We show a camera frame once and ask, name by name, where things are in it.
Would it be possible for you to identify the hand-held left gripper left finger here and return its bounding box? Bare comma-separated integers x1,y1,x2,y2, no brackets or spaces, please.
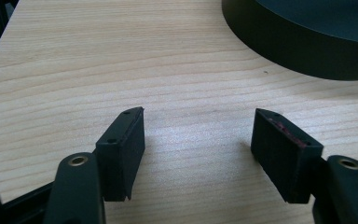
43,106,146,224

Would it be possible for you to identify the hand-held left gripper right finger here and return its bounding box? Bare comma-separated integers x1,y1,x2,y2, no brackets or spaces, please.
250,107,358,224

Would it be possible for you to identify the round dark green container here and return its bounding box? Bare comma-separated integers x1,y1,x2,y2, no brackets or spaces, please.
221,0,358,81

